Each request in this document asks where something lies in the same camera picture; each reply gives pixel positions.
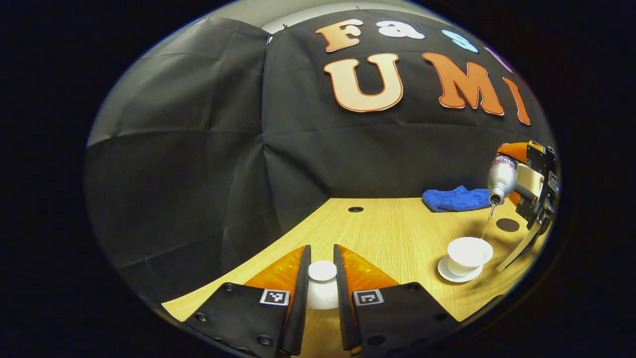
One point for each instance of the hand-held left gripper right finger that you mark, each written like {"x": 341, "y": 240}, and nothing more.
{"x": 343, "y": 303}

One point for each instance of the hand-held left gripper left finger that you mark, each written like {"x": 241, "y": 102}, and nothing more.
{"x": 300, "y": 303}

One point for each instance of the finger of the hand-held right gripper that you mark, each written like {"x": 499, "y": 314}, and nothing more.
{"x": 526, "y": 209}
{"x": 514, "y": 150}

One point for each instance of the white teacup lid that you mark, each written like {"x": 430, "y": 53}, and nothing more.
{"x": 323, "y": 291}

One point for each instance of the dark round coaster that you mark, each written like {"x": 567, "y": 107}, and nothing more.
{"x": 508, "y": 224}

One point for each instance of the silver water bottle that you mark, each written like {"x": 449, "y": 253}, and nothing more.
{"x": 502, "y": 179}

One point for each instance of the white teacup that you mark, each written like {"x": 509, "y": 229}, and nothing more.
{"x": 467, "y": 253}

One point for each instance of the white toaster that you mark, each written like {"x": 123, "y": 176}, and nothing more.
{"x": 530, "y": 180}

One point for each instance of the blue cloth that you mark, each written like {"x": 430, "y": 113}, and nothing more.
{"x": 452, "y": 200}

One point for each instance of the white saucer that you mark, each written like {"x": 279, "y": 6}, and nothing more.
{"x": 454, "y": 277}

